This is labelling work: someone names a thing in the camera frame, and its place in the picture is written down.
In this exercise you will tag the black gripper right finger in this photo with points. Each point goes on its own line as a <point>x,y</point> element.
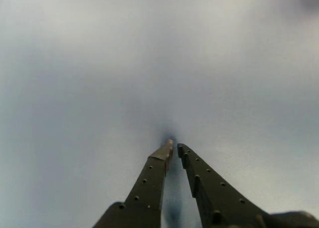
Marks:
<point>216,200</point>

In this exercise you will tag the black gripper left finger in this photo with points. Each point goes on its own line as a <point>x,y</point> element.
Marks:
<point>147,188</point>

